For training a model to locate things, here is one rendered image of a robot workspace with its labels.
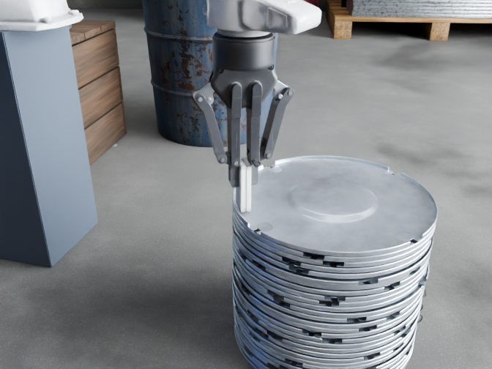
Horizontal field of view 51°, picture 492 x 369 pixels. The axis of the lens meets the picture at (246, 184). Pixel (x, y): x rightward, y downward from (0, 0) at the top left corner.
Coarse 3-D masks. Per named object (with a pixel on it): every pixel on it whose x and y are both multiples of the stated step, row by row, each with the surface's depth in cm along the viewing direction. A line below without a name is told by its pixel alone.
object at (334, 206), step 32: (288, 160) 87; (320, 160) 87; (352, 160) 87; (256, 192) 77; (288, 192) 77; (320, 192) 76; (352, 192) 76; (384, 192) 77; (416, 192) 77; (256, 224) 69; (288, 224) 69; (320, 224) 69; (352, 224) 69; (384, 224) 69; (416, 224) 69; (352, 256) 62
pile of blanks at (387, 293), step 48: (240, 240) 73; (432, 240) 72; (240, 288) 75; (288, 288) 66; (336, 288) 64; (384, 288) 66; (240, 336) 80; (288, 336) 70; (336, 336) 68; (384, 336) 71
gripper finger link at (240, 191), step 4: (240, 160) 69; (240, 164) 68; (244, 164) 68; (240, 168) 68; (244, 168) 68; (240, 172) 68; (244, 172) 68; (240, 176) 68; (244, 176) 68; (240, 180) 68; (244, 180) 68; (240, 184) 69; (244, 184) 69; (236, 188) 71; (240, 188) 69; (244, 188) 69; (236, 192) 72; (240, 192) 69; (244, 192) 69; (236, 196) 72; (240, 196) 70; (244, 196) 70; (236, 200) 72; (240, 200) 70; (244, 200) 70; (240, 204) 70; (244, 204) 70; (240, 208) 70; (244, 208) 70
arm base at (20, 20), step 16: (0, 0) 82; (16, 0) 82; (32, 0) 82; (48, 0) 84; (64, 0) 89; (0, 16) 83; (16, 16) 83; (32, 16) 83; (48, 16) 84; (64, 16) 88; (80, 16) 90
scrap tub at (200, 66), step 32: (160, 0) 139; (192, 0) 135; (160, 32) 144; (192, 32) 140; (160, 64) 150; (192, 64) 144; (160, 96) 156; (192, 96) 148; (160, 128) 163; (192, 128) 154; (224, 128) 153
